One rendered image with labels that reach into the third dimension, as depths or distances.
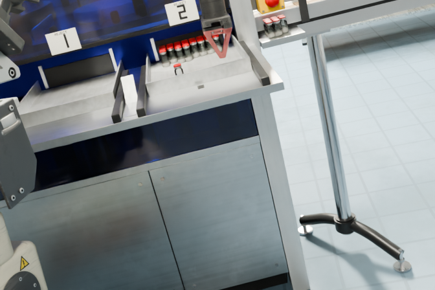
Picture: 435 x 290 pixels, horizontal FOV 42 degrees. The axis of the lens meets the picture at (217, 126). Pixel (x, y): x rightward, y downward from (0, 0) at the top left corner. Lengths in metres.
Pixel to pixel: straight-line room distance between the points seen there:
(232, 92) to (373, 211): 1.26
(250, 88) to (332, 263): 1.03
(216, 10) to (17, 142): 0.55
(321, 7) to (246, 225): 0.73
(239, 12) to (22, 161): 0.83
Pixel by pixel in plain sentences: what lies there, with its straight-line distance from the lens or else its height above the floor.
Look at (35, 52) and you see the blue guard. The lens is 1.66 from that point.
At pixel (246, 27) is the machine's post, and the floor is 0.93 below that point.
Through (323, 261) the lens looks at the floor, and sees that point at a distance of 2.15.
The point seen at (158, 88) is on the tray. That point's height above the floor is 0.90.
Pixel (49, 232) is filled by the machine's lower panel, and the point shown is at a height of 0.46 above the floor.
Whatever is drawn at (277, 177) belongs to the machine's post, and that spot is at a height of 0.45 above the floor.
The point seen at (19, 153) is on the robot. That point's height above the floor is 0.96.
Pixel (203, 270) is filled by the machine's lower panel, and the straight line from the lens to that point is 1.93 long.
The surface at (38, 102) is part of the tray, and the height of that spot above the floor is 0.88.
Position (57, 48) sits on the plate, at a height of 1.01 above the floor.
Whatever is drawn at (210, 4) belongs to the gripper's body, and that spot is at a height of 1.07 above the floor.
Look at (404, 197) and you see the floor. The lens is 2.47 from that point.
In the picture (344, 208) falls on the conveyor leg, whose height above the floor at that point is 0.19.
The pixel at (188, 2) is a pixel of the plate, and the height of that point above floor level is 1.04.
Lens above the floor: 1.26
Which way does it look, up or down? 21 degrees down
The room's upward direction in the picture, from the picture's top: 14 degrees counter-clockwise
